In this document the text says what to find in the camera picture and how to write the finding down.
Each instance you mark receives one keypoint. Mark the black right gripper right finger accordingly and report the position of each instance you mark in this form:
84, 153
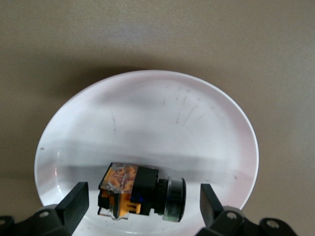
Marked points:
211, 209

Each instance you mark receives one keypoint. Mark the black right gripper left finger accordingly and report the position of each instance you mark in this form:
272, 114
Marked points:
73, 206

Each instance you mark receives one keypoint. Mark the orange black push-button switch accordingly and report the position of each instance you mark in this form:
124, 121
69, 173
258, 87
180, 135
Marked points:
145, 186

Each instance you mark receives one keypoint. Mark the pale pink round plate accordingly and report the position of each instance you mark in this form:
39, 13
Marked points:
147, 123

